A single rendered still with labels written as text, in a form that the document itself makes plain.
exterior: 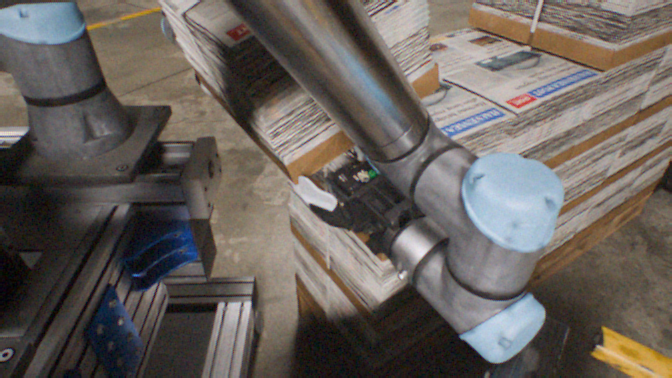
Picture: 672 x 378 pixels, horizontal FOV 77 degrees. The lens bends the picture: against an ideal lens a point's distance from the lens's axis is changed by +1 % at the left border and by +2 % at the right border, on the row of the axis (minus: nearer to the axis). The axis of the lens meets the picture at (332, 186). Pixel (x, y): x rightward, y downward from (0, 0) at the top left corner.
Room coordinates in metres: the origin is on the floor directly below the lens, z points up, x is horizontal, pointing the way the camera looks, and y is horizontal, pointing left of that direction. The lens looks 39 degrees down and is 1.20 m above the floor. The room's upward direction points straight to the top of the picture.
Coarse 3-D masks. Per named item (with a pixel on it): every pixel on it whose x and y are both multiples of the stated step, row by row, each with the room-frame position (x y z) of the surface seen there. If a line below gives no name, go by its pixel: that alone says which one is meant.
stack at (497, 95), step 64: (448, 64) 0.89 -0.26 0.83; (512, 64) 0.89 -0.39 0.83; (576, 64) 0.89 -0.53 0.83; (640, 64) 0.93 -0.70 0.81; (448, 128) 0.62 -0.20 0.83; (512, 128) 0.68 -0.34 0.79; (576, 128) 0.82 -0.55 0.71; (640, 128) 1.04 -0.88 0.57; (576, 192) 0.91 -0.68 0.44; (576, 256) 1.06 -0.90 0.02; (320, 320) 0.70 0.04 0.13
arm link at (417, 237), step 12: (408, 228) 0.33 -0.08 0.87; (420, 228) 0.33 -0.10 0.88; (432, 228) 0.32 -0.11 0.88; (396, 240) 0.32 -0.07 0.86; (408, 240) 0.32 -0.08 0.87; (420, 240) 0.31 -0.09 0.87; (432, 240) 0.31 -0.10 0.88; (396, 252) 0.31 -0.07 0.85; (408, 252) 0.31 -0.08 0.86; (420, 252) 0.30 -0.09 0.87; (396, 264) 0.31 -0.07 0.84; (408, 264) 0.30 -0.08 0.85; (408, 276) 0.29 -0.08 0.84
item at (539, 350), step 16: (544, 320) 0.26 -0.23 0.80; (544, 336) 0.24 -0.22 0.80; (560, 336) 0.25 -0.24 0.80; (528, 352) 0.23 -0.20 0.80; (544, 352) 0.23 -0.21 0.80; (560, 352) 0.23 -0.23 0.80; (496, 368) 0.21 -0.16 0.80; (512, 368) 0.21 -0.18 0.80; (528, 368) 0.21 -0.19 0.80; (544, 368) 0.21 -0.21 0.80
